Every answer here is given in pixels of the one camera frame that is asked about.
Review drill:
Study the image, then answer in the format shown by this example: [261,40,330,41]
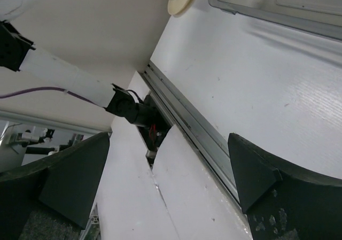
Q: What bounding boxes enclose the clear plastic bin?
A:
[208,0,341,40]

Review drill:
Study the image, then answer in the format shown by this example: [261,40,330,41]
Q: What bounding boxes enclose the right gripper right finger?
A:
[228,133,341,239]

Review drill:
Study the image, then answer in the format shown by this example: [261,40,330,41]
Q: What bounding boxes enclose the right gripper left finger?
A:
[1,133,110,239]

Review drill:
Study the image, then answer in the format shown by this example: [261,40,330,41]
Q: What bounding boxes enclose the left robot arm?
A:
[1,0,175,132]

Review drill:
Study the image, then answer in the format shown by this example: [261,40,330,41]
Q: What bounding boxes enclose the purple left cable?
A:
[0,87,105,109]

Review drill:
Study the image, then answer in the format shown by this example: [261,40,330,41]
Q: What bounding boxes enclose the aluminium frame rail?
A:
[141,62,242,213]

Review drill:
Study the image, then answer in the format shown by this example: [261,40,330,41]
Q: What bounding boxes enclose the cream plate black patch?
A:
[167,0,194,17]

